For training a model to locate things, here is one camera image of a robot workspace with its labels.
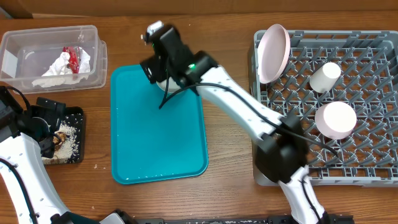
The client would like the brown food scrap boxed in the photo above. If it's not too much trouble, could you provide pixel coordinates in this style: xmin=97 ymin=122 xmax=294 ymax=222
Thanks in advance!
xmin=53 ymin=132 xmax=67 ymax=151

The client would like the white napkin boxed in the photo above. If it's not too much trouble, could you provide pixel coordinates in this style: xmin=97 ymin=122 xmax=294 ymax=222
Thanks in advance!
xmin=32 ymin=52 xmax=88 ymax=88

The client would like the red snack wrapper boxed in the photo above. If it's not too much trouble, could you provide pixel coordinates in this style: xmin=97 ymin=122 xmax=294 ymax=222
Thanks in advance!
xmin=63 ymin=46 xmax=80 ymax=73

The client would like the small white paper piece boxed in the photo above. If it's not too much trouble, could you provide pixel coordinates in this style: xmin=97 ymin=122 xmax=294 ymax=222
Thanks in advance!
xmin=78 ymin=48 xmax=91 ymax=73

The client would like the large white plate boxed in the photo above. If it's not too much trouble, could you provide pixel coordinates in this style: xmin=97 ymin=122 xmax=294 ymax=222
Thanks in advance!
xmin=257 ymin=24 xmax=290 ymax=84

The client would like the white cup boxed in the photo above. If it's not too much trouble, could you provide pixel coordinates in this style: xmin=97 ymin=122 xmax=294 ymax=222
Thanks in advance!
xmin=309 ymin=62 xmax=341 ymax=93

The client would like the small white plate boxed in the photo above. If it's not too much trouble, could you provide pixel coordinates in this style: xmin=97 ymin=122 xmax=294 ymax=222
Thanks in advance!
xmin=315 ymin=101 xmax=357 ymax=140

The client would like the grey saucer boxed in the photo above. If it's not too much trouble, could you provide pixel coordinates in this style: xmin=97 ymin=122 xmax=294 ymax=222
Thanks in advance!
xmin=156 ymin=78 xmax=180 ymax=94

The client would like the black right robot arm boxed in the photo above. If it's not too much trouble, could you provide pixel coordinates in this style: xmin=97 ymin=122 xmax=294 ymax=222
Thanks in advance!
xmin=141 ymin=21 xmax=327 ymax=223

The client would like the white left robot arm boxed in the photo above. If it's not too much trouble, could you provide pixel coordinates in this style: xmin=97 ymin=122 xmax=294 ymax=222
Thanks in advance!
xmin=1 ymin=86 xmax=94 ymax=223

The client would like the grey dishwasher rack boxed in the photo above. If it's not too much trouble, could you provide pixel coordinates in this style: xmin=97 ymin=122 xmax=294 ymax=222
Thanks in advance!
xmin=248 ymin=30 xmax=397 ymax=187

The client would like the black plastic tray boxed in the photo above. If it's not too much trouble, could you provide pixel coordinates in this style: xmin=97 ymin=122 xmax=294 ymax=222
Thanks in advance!
xmin=60 ymin=107 xmax=85 ymax=164

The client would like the pile of white rice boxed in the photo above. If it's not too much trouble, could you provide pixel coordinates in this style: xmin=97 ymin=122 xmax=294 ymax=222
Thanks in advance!
xmin=42 ymin=123 xmax=79 ymax=165

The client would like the clear plastic bin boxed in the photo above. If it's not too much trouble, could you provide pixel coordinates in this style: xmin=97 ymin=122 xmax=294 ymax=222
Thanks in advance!
xmin=1 ymin=25 xmax=108 ymax=94

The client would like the teal serving tray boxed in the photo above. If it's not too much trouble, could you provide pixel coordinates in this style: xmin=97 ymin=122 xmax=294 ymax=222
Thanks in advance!
xmin=110 ymin=65 xmax=209 ymax=185

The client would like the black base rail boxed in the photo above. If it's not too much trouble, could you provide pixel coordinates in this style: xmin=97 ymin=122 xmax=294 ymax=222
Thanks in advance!
xmin=133 ymin=215 xmax=355 ymax=224

